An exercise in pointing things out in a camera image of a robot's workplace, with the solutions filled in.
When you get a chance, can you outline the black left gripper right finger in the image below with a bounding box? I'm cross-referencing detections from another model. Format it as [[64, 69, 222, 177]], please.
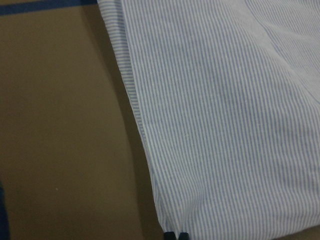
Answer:
[[178, 232, 190, 240]]

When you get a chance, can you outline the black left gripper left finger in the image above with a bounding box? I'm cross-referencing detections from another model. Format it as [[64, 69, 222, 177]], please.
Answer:
[[163, 231, 177, 240]]

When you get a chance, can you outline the light blue striped shirt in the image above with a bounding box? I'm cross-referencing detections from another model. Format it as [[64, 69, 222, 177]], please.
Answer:
[[98, 0, 320, 240]]

